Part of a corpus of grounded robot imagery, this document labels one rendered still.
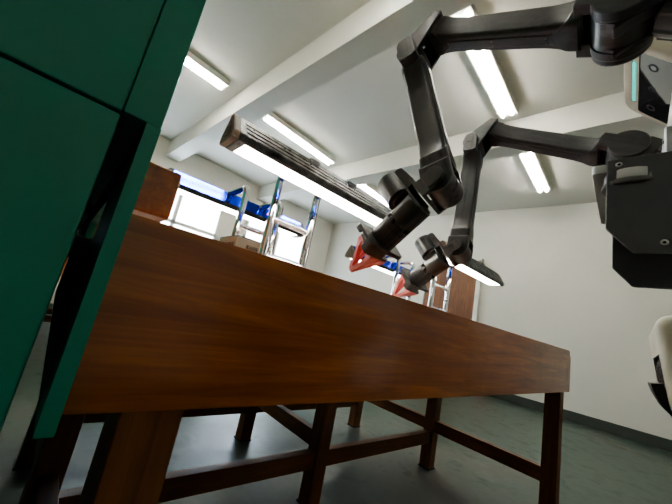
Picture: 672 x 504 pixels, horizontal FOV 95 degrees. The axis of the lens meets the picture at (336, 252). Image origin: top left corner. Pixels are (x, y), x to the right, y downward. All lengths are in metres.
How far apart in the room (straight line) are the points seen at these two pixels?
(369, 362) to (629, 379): 4.90
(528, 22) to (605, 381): 4.89
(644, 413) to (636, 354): 0.65
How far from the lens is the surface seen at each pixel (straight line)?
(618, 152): 1.03
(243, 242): 0.42
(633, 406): 5.35
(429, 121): 0.70
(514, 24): 0.79
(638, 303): 5.42
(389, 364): 0.60
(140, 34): 0.38
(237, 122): 0.78
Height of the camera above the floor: 0.71
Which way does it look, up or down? 11 degrees up
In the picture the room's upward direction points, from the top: 11 degrees clockwise
